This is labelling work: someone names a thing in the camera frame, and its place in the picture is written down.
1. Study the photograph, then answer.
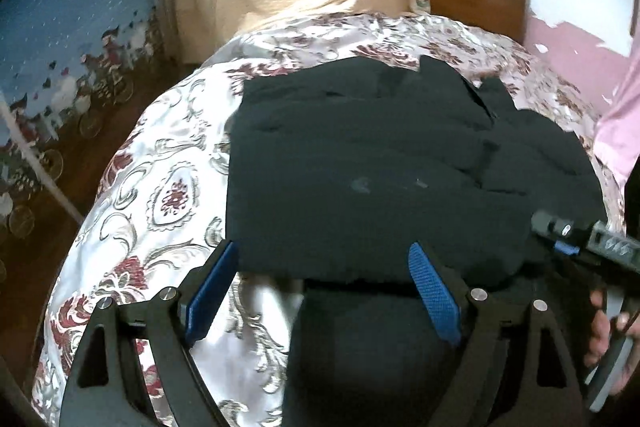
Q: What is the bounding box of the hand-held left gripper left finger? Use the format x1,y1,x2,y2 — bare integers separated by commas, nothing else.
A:
59,239,242,427

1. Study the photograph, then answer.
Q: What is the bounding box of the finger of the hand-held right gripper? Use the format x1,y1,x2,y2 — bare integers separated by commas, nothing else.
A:
530,210,603,259

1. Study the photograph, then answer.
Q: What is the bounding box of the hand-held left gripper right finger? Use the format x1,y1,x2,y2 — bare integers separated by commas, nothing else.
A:
407,242,597,427

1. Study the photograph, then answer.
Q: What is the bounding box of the large black coat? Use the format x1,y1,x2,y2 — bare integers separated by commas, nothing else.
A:
222,56,608,427

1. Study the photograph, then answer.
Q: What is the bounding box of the person's right hand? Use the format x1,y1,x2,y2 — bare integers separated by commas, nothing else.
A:
586,289,640,368

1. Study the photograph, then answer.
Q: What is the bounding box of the floral satin bedspread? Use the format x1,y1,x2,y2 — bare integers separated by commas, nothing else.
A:
30,12,626,427

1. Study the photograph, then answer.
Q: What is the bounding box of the pink cloth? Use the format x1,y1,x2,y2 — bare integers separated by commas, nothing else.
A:
595,54,640,190

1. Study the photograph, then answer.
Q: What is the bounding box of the blue printed cloth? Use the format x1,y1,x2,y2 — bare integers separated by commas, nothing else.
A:
0,0,173,288

